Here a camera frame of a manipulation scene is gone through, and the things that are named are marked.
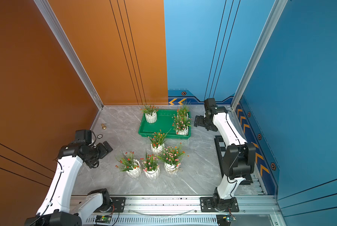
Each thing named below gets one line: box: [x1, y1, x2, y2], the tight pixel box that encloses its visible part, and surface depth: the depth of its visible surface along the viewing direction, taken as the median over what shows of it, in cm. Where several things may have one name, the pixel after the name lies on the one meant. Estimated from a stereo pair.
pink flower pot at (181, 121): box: [171, 107, 193, 136], surface depth 96 cm
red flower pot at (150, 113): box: [139, 104, 160, 124], surface depth 107 cm
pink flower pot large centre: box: [156, 143, 190, 176], surface depth 80 cm
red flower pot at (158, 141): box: [147, 128, 172, 156], surface depth 88 cm
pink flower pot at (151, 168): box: [140, 152, 161, 181], surface depth 79 cm
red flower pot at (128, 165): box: [114, 150, 142, 179], surface depth 81 cm
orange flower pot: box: [176, 100, 192, 120], surface depth 99 cm
